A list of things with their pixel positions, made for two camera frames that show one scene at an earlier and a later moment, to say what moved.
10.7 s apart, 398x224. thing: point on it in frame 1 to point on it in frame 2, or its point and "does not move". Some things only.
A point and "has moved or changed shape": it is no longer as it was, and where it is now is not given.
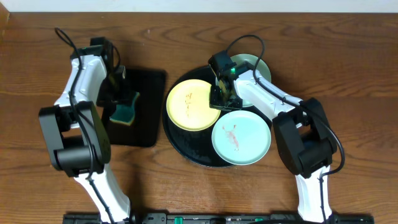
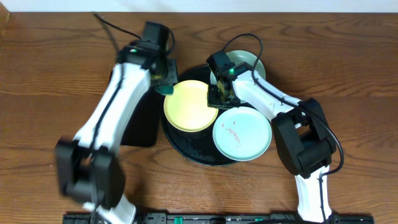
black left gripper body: [110, 95] to [167, 70]
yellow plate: [188, 106] does not move
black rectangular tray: [145, 129] does not move
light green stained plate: [241, 137] does not move
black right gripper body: [219, 99] does not move
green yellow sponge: [125, 113] has moved or changed shape
